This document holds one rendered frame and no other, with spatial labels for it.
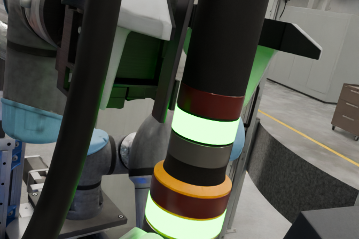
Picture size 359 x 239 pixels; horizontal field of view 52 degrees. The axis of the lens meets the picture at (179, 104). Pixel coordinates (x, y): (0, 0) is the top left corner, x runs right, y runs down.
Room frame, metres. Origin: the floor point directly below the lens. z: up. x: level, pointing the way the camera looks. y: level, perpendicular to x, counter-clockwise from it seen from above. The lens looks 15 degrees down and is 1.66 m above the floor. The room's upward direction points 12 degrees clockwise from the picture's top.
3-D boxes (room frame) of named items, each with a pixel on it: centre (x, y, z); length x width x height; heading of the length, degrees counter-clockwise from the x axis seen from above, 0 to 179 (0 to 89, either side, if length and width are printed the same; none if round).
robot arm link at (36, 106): (0.42, 0.16, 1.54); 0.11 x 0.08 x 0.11; 166
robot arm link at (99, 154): (0.97, 0.23, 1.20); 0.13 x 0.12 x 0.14; 122
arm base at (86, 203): (0.97, 0.24, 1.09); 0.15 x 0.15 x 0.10
